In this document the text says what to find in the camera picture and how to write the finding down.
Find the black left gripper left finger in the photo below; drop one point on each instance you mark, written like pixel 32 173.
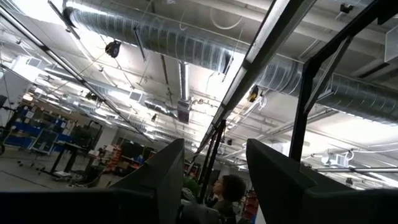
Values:
pixel 149 186

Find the black aluminium rig frame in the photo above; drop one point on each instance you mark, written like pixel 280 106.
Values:
pixel 300 124

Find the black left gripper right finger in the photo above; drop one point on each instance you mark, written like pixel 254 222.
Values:
pixel 280 186

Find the black standing desk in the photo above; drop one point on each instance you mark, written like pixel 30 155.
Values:
pixel 73 157

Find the silver ceiling air duct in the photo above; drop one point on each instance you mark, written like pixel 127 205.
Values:
pixel 186 46

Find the person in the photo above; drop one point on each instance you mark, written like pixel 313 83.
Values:
pixel 233 186

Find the red storage bins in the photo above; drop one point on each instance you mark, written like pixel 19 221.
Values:
pixel 250 205

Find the large leafy green plant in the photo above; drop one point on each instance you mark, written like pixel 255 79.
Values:
pixel 190 185

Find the blue storage shelving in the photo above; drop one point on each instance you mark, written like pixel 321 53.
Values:
pixel 25 129

